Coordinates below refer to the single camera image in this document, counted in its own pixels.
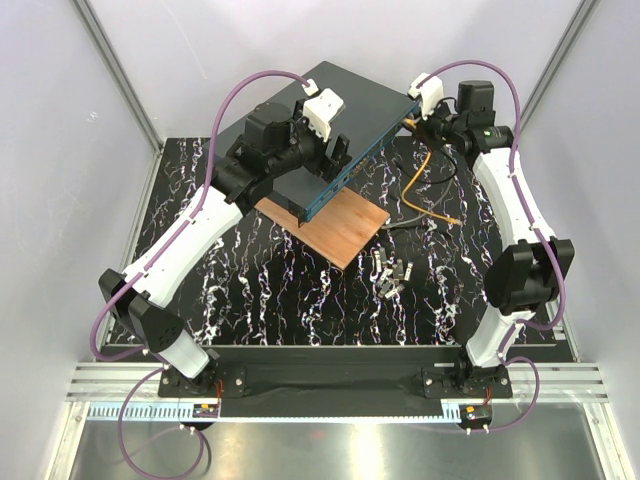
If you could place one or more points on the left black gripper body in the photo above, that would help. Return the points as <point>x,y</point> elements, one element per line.
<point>328,165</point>

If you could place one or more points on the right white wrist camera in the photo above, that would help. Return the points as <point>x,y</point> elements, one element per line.
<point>427,90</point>

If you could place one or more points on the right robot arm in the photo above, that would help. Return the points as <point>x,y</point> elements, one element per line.
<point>534,262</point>

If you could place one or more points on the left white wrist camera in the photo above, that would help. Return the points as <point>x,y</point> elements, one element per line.
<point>321,108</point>

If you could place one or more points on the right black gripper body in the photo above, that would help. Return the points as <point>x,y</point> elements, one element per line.
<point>439,127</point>

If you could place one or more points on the teal network switch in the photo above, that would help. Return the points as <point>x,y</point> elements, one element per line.
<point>350,145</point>

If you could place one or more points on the wooden base board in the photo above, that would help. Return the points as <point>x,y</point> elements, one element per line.
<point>339,231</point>

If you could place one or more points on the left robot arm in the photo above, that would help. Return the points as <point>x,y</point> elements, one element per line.
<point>138,297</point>

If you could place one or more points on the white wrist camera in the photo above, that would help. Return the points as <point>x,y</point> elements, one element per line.
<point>427,90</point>
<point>321,108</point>

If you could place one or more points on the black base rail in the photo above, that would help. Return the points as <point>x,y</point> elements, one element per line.
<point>289,382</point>

